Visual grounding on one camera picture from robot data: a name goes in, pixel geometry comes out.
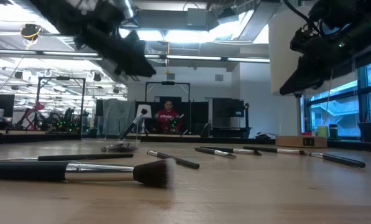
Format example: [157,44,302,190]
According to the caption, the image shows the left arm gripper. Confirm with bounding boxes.
[29,0,157,78]

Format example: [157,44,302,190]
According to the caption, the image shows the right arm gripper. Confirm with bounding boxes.
[280,0,362,96]

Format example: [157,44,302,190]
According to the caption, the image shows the thin makeup brush black handle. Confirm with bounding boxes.
[146,149,201,170]
[194,146,237,159]
[242,146,309,156]
[308,151,367,169]
[199,146,263,156]

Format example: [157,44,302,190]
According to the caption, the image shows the fan makeup brush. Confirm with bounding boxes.
[100,142,140,154]

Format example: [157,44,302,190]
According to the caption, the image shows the long thin makeup brush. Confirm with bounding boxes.
[0,152,134,162]

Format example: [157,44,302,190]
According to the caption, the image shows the large kabuki makeup brush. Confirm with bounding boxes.
[0,157,177,189]

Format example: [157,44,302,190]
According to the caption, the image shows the white cylindrical cup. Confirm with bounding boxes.
[268,4,329,149]

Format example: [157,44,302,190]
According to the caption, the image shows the green cup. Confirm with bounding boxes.
[316,124,329,139]

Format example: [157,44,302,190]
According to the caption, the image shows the black tumbler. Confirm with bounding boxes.
[329,124,339,141]

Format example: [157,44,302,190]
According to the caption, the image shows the grey cloth cover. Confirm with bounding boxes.
[101,98,137,137]

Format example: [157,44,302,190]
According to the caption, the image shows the ceiling light strip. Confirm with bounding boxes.
[0,49,103,60]
[144,54,270,63]

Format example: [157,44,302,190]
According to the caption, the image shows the person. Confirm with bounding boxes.
[155,100,183,133]

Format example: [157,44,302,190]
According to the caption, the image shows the grey ceiling box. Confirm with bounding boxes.
[186,7,208,27]

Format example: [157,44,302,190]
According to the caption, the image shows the clear acrylic brush organiser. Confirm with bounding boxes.
[81,107,142,147]

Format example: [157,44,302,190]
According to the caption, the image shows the black screen on stand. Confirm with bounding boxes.
[208,96,252,139]

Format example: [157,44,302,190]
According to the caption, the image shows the black partition panels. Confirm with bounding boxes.
[134,100,209,135]

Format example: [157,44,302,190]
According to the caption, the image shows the red machine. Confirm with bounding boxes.
[22,101,45,130]

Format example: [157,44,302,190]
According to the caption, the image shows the black computer monitor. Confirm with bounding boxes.
[0,94,16,118]

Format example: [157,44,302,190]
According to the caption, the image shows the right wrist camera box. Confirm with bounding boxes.
[290,27,317,54]

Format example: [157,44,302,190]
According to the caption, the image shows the silver air duct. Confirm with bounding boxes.
[113,0,135,20]

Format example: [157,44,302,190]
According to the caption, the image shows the dark window frame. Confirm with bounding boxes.
[303,57,371,140]

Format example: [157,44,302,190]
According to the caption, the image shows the black metal frame rig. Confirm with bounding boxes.
[36,75,86,135]
[145,81,191,135]

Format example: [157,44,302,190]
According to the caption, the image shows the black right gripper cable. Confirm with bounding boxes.
[283,0,324,37]

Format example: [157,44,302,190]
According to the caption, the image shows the powder makeup brush black handle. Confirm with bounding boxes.
[119,108,149,141]

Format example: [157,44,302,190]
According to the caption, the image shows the yellow black cable reel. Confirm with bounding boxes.
[19,23,42,40]

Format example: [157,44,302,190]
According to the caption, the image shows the black table edge rail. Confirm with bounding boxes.
[0,133,371,153]

